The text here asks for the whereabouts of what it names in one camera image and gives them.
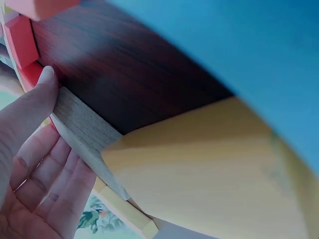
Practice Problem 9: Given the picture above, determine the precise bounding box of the person's left hand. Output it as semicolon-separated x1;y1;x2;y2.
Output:
0;65;97;239

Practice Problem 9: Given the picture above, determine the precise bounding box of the grey wooden block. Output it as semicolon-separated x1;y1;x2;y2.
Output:
51;86;131;201

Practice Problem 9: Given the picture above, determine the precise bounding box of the narrow pale yellow block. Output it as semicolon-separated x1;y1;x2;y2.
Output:
93;175;159;239

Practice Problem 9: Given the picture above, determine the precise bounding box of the pinkish red block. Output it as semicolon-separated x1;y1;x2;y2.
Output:
4;0;82;21

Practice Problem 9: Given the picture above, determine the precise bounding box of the large yellow block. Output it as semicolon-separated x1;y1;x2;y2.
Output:
101;96;319;239

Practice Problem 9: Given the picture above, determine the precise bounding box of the large blue block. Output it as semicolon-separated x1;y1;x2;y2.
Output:
106;0;319;176

